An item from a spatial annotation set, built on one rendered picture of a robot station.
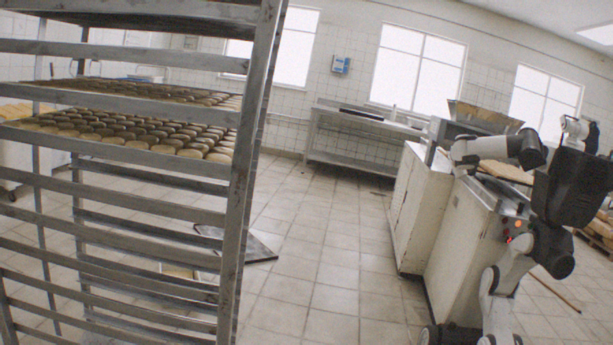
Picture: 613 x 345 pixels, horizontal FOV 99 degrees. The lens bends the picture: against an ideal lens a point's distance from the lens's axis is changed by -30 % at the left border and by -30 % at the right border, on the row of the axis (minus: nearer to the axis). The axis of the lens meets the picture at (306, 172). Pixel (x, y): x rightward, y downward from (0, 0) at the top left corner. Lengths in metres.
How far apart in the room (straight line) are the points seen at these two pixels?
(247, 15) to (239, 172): 0.26
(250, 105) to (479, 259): 1.50
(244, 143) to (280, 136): 4.90
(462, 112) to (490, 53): 3.45
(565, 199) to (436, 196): 1.21
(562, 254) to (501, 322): 0.51
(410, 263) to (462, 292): 0.74
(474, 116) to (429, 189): 0.58
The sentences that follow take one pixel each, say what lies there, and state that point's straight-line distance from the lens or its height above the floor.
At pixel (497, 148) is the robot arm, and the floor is 1.15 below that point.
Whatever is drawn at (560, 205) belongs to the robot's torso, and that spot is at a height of 1.02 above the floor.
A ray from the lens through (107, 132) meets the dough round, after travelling 0.80.
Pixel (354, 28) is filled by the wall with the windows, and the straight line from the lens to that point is 5.39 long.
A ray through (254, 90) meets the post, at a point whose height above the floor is 1.20.
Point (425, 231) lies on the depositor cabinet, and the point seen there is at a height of 0.42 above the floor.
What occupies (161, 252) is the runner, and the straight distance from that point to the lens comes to 0.71.
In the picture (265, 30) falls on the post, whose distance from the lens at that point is 0.56.
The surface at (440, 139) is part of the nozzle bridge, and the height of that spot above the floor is 1.05.
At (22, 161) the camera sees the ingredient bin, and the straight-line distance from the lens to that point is 3.18.
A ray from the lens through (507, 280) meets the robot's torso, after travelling 1.77.
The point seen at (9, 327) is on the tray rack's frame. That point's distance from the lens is 1.11.
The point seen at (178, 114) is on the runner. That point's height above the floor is 1.14.
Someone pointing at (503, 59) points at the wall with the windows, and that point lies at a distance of 5.86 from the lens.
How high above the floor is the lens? 1.23
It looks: 15 degrees down
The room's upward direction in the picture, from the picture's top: 11 degrees clockwise
